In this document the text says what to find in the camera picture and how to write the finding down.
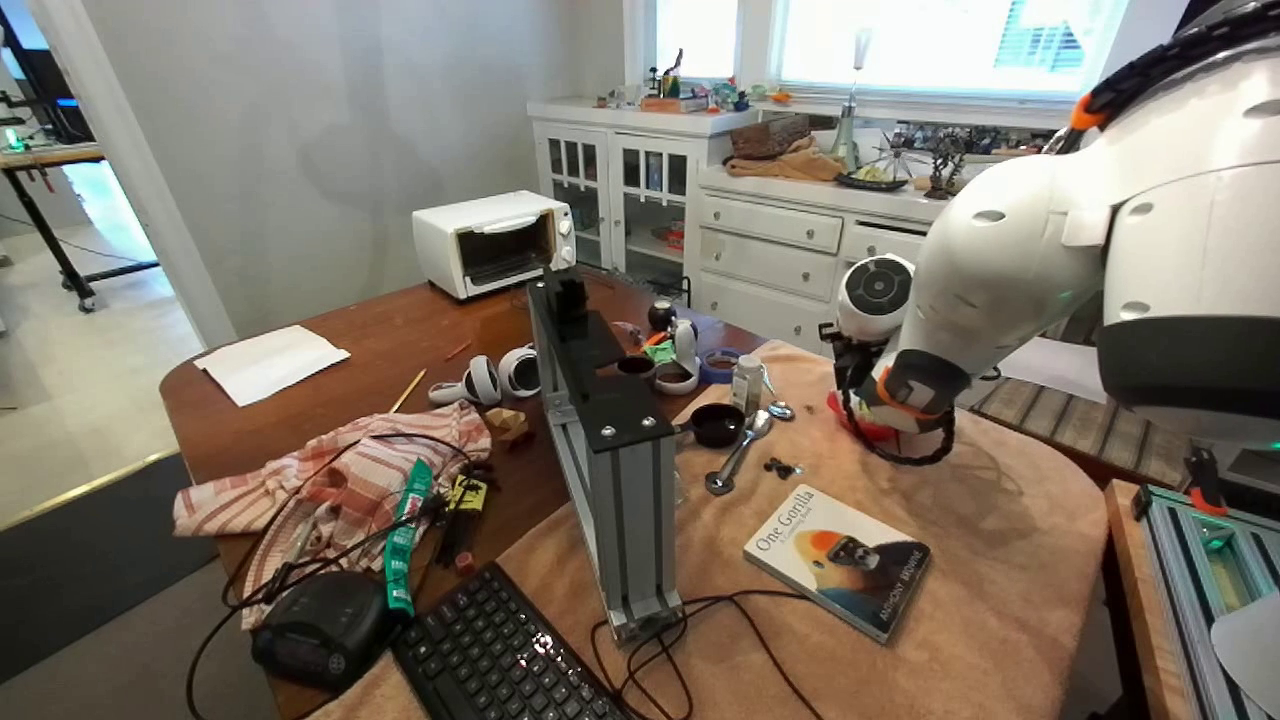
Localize beige towel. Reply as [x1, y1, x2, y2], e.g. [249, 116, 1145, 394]
[309, 338, 1114, 720]

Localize black table cables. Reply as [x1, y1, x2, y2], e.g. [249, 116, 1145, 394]
[581, 580, 828, 720]

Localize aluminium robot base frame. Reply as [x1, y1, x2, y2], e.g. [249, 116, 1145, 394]
[1133, 479, 1280, 720]

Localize brown round nut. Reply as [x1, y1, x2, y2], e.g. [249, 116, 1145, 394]
[481, 406, 537, 448]

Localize white paper sheet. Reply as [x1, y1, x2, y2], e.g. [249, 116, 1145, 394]
[191, 320, 357, 413]

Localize paperback book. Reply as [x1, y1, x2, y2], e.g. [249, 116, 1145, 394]
[741, 479, 937, 650]

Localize wooden platform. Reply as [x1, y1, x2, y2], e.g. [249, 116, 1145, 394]
[1100, 476, 1204, 720]

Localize white toaster oven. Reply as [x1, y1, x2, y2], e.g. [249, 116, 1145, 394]
[410, 188, 581, 303]

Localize white drawer dresser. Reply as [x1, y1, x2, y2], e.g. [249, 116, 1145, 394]
[688, 164, 937, 356]

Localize white curved plastic holder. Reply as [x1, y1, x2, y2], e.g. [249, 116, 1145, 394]
[653, 314, 707, 399]

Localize metal spoon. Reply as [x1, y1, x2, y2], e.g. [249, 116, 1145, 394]
[701, 406, 779, 499]

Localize wooden chair striped cushion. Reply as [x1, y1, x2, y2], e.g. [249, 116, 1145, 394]
[966, 374, 1280, 504]

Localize black clock radio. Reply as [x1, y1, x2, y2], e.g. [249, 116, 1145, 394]
[249, 568, 401, 691]

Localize green plastic tool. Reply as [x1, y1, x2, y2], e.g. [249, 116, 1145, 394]
[380, 458, 442, 620]

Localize yellow black tag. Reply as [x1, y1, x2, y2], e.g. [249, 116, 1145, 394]
[442, 467, 493, 520]

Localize white glass door cabinet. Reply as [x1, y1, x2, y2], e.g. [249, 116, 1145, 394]
[523, 101, 758, 308]

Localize black keyboard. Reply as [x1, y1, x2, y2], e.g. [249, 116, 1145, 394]
[389, 559, 634, 720]

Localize glass vase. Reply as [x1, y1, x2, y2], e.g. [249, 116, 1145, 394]
[828, 29, 873, 178]

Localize white headphones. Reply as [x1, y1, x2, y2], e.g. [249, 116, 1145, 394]
[425, 345, 549, 413]

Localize brown basket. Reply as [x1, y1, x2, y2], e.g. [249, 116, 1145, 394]
[720, 110, 850, 188]

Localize wooden desk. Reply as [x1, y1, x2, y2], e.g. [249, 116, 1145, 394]
[0, 123, 163, 315]

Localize glass salt shaker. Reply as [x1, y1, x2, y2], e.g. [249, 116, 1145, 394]
[730, 348, 772, 420]

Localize black measuring cup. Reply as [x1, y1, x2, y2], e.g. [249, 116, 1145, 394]
[683, 399, 749, 454]

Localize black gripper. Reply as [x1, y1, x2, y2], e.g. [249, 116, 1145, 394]
[822, 320, 890, 406]

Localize wooden pencil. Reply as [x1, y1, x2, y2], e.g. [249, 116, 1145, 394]
[383, 365, 433, 420]

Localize pink striped cloth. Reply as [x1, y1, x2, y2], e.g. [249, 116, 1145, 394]
[172, 399, 497, 633]

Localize red bowl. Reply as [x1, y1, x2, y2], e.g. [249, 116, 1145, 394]
[838, 376, 961, 467]

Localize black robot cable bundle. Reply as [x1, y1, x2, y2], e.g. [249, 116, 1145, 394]
[1046, 0, 1280, 151]

